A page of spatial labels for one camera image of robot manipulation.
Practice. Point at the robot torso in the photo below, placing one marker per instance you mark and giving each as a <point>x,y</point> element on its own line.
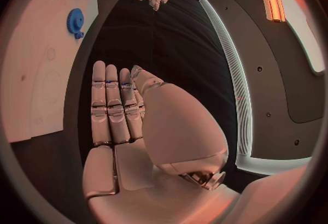
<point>269,84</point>

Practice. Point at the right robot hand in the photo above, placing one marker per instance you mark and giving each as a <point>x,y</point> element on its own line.
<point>176,129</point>

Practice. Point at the large blue gear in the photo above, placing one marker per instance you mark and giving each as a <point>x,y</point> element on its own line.
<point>75,21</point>

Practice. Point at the small blue gear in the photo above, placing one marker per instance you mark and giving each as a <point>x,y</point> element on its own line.
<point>79,35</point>

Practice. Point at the white task board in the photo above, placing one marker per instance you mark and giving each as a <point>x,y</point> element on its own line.
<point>38,43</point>

